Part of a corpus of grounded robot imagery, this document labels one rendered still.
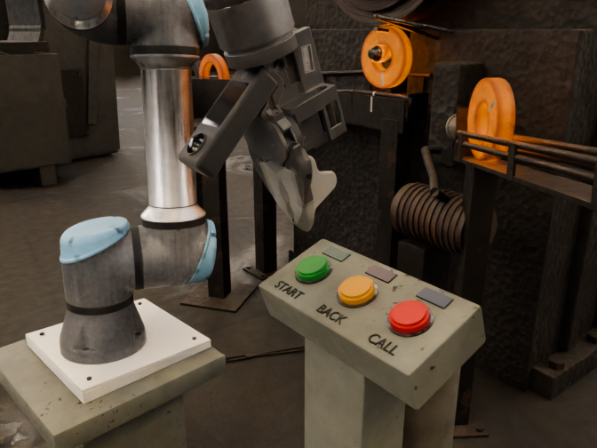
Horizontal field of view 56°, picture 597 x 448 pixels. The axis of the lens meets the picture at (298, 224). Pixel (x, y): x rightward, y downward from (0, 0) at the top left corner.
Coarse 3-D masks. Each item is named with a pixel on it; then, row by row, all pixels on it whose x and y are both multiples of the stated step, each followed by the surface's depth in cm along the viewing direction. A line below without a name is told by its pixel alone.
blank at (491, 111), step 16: (496, 80) 104; (480, 96) 109; (496, 96) 101; (512, 96) 101; (480, 112) 111; (496, 112) 101; (512, 112) 101; (480, 128) 111; (496, 128) 101; (512, 128) 101; (480, 144) 109; (496, 144) 103; (480, 160) 110; (496, 160) 108
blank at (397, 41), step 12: (372, 36) 148; (384, 36) 145; (396, 36) 142; (396, 48) 143; (408, 48) 142; (396, 60) 144; (408, 60) 143; (372, 72) 151; (384, 72) 148; (396, 72) 145; (408, 72) 145; (384, 84) 149; (396, 84) 148
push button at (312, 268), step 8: (312, 256) 67; (320, 256) 67; (304, 264) 66; (312, 264) 66; (320, 264) 66; (328, 264) 66; (296, 272) 66; (304, 272) 65; (312, 272) 65; (320, 272) 65; (304, 280) 65; (312, 280) 65
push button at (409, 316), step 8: (400, 304) 56; (408, 304) 56; (416, 304) 56; (424, 304) 56; (392, 312) 56; (400, 312) 55; (408, 312) 55; (416, 312) 55; (424, 312) 54; (392, 320) 55; (400, 320) 54; (408, 320) 54; (416, 320) 54; (424, 320) 54; (400, 328) 54; (408, 328) 54; (416, 328) 53
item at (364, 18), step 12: (336, 0) 153; (408, 0) 134; (420, 0) 131; (432, 0) 134; (348, 12) 150; (360, 12) 147; (372, 12) 144; (384, 12) 140; (396, 12) 137; (408, 12) 135; (420, 12) 139; (372, 24) 144; (384, 24) 141
